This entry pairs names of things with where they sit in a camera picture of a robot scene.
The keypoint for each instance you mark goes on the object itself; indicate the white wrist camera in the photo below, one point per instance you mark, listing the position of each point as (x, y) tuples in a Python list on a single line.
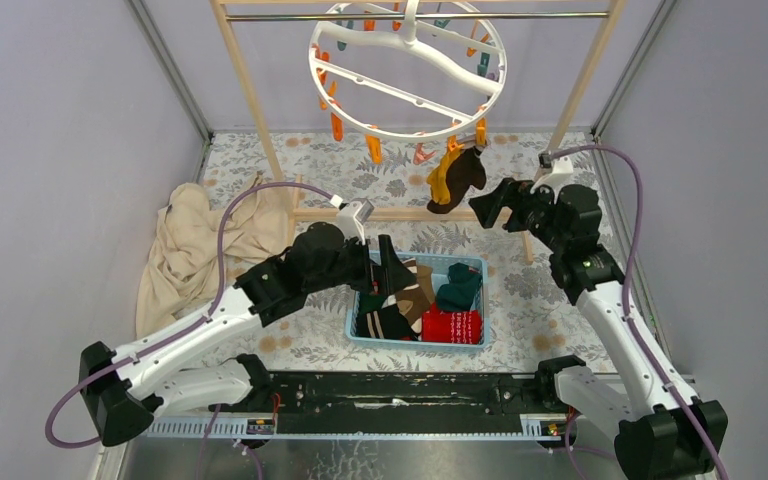
[(554, 172), (351, 216)]

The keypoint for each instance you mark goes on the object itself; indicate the dark teal sock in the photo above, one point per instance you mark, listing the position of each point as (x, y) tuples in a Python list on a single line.
[(458, 294)]

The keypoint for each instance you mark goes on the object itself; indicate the light blue plastic basket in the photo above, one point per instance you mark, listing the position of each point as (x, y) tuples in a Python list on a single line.
[(440, 265)]

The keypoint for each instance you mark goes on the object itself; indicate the brown striped sock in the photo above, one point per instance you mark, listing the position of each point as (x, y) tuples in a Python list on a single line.
[(412, 305)]

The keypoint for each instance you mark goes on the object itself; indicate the tan brown sock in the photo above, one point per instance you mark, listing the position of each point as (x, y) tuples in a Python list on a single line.
[(424, 277)]

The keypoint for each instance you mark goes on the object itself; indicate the black sock with beige stripes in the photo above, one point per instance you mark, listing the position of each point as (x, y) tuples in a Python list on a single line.
[(386, 323)]

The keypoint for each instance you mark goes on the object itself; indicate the dark green sock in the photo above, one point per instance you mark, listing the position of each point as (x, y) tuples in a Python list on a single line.
[(367, 303)]

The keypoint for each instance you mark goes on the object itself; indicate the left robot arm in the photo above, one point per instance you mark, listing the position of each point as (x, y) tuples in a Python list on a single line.
[(125, 389)]

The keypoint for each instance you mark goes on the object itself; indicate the dark brown sock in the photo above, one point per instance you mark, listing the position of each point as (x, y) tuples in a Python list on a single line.
[(467, 171)]

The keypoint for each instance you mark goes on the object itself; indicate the white round clip hanger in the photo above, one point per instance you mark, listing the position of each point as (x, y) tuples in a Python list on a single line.
[(399, 74)]

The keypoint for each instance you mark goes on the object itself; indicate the beige crumpled cloth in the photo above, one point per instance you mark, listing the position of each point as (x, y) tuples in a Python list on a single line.
[(189, 250)]

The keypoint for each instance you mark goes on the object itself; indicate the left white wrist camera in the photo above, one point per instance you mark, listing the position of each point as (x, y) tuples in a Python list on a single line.
[(351, 216)]

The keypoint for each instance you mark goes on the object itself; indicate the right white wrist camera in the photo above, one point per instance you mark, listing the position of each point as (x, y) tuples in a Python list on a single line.
[(554, 172)]

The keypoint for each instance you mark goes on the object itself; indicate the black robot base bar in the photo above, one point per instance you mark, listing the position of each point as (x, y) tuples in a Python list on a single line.
[(404, 403)]

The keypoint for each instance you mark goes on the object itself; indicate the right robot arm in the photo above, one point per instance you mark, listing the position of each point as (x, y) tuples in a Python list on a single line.
[(659, 426)]

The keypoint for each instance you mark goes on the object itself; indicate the mustard yellow sock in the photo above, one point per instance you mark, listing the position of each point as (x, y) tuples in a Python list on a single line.
[(437, 179)]

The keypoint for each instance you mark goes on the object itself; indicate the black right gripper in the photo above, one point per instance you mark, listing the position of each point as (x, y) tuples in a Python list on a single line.
[(510, 193)]

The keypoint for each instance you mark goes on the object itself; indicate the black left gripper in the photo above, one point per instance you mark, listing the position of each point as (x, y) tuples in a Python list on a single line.
[(387, 278)]

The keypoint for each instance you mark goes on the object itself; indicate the red patterned sock pair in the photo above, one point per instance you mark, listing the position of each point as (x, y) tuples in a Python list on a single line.
[(464, 327)]

